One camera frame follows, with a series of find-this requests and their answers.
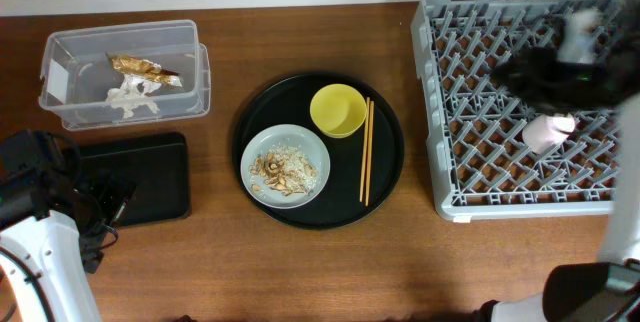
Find gold coffee sachet wrapper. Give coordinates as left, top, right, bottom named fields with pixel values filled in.
left=107, top=55, right=182, bottom=87

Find clear plastic waste bin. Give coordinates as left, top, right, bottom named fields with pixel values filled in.
left=39, top=20, right=211, bottom=131

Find pink cup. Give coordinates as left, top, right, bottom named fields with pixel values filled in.
left=522, top=114, right=576, bottom=154

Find round black serving tray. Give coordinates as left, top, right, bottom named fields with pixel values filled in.
left=232, top=72, right=405, bottom=230

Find yellow bowl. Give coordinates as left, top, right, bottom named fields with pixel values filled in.
left=310, top=84, right=368, bottom=138

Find nut shells and rice scraps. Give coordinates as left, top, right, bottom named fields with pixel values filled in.
left=248, top=145, right=319, bottom=196

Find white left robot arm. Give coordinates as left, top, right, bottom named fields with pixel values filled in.
left=1, top=130, right=136, bottom=321

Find grey dishwasher rack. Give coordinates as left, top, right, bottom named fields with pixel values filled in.
left=411, top=0, right=637, bottom=222

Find grey plate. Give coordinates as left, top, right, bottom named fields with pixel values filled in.
left=239, top=124, right=331, bottom=210

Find black rectangular tray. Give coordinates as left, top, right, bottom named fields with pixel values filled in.
left=79, top=132, right=191, bottom=227

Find white label on bin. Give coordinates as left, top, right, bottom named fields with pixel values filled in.
left=46, top=60, right=69, bottom=104

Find white tissue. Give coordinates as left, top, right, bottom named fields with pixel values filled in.
left=106, top=75, right=162, bottom=119

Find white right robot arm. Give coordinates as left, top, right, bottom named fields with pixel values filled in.
left=468, top=6, right=639, bottom=321

